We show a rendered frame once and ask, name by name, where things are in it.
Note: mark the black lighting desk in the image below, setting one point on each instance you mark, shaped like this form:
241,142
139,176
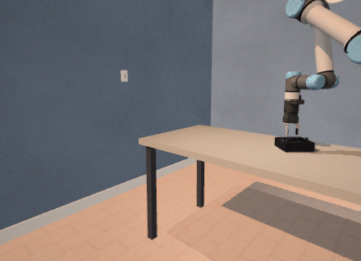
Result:
294,145

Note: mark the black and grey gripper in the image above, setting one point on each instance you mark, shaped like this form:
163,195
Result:
291,109

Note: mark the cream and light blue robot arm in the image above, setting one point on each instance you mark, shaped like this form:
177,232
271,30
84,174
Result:
318,13

